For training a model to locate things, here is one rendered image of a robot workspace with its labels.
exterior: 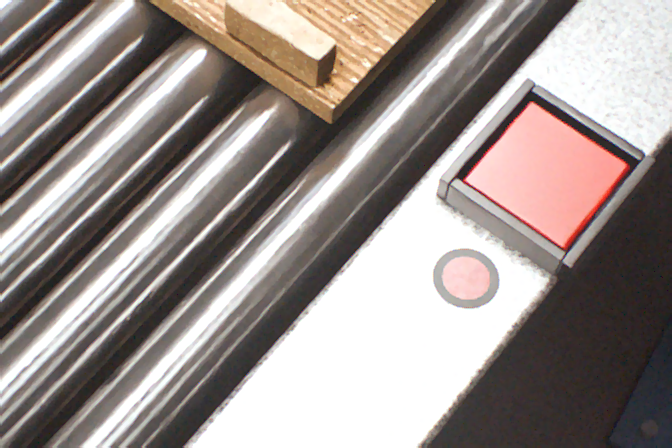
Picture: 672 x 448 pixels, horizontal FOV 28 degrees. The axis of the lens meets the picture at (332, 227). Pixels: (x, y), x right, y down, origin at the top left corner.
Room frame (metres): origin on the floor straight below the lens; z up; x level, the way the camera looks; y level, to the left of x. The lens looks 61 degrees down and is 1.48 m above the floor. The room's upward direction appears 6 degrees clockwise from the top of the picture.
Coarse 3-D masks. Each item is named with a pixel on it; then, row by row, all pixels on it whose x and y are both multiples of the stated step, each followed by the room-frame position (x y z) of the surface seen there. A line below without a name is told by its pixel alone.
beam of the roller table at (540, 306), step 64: (640, 0) 0.46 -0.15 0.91; (576, 64) 0.42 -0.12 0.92; (640, 64) 0.42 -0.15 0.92; (640, 128) 0.38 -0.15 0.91; (640, 192) 0.37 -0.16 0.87; (384, 256) 0.29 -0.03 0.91; (512, 256) 0.30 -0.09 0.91; (320, 320) 0.26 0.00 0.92; (384, 320) 0.26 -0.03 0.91; (448, 320) 0.26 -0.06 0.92; (512, 320) 0.27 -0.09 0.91; (256, 384) 0.22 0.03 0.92; (320, 384) 0.22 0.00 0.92; (384, 384) 0.23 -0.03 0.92; (448, 384) 0.23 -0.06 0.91
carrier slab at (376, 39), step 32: (160, 0) 0.42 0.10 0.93; (192, 0) 0.41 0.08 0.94; (288, 0) 0.42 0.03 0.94; (320, 0) 0.42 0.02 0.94; (352, 0) 0.42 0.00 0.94; (384, 0) 0.43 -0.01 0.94; (416, 0) 0.43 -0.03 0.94; (224, 32) 0.40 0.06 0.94; (352, 32) 0.40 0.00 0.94; (384, 32) 0.41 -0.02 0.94; (416, 32) 0.42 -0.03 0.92; (256, 64) 0.38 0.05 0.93; (352, 64) 0.39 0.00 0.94; (384, 64) 0.39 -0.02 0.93; (320, 96) 0.36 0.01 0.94; (352, 96) 0.37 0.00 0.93
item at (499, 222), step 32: (512, 96) 0.38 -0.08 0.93; (544, 96) 0.38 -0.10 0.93; (576, 128) 0.37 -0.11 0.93; (640, 160) 0.35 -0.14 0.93; (448, 192) 0.33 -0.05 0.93; (480, 224) 0.31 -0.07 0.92; (512, 224) 0.31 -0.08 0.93; (608, 224) 0.32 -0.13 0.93; (544, 256) 0.30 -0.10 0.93; (576, 256) 0.29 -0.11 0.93
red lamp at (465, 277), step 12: (456, 264) 0.29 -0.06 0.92; (468, 264) 0.29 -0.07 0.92; (480, 264) 0.29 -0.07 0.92; (444, 276) 0.28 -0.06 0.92; (456, 276) 0.29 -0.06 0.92; (468, 276) 0.29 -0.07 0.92; (480, 276) 0.29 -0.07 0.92; (456, 288) 0.28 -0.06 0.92; (468, 288) 0.28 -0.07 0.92; (480, 288) 0.28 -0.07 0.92
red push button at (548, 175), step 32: (512, 128) 0.36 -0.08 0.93; (544, 128) 0.36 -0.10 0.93; (480, 160) 0.34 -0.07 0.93; (512, 160) 0.34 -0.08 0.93; (544, 160) 0.35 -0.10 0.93; (576, 160) 0.35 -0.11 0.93; (608, 160) 0.35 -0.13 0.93; (480, 192) 0.33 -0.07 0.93; (512, 192) 0.33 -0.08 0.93; (544, 192) 0.33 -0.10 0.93; (576, 192) 0.33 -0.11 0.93; (608, 192) 0.33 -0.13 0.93; (544, 224) 0.31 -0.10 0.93; (576, 224) 0.31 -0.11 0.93
